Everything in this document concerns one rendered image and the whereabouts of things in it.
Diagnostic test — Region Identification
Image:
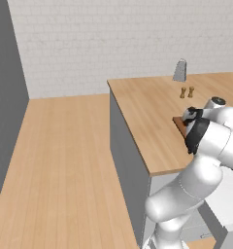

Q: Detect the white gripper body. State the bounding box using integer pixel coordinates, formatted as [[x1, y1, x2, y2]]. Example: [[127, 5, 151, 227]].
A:
[[182, 106, 205, 127]]

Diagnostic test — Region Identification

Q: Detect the brown wooden cutting board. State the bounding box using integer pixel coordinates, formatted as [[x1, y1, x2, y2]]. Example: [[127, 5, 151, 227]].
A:
[[172, 116, 188, 137]]

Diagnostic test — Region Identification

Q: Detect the grey metal box grater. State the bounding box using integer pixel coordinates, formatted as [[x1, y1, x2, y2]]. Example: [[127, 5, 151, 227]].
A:
[[172, 57, 188, 83]]

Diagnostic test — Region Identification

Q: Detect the grey kitchen island cabinet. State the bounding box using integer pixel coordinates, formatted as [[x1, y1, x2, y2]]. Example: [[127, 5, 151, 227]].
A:
[[109, 89, 152, 249]]

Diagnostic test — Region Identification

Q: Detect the white cabinet panel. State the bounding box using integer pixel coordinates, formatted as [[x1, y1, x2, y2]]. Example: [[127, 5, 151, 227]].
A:
[[197, 167, 233, 249]]

